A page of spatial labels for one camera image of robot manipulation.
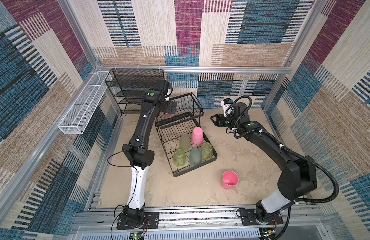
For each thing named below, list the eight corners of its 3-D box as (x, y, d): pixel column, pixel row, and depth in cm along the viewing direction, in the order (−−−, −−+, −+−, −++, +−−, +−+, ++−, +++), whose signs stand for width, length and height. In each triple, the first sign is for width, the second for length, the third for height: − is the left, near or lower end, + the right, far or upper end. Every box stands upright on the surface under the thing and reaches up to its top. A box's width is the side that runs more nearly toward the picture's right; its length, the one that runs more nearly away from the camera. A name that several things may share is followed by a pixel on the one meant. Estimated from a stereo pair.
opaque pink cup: (222, 189, 85) (226, 183, 76) (220, 177, 89) (224, 170, 81) (237, 189, 85) (243, 183, 76) (235, 177, 89) (240, 170, 81)
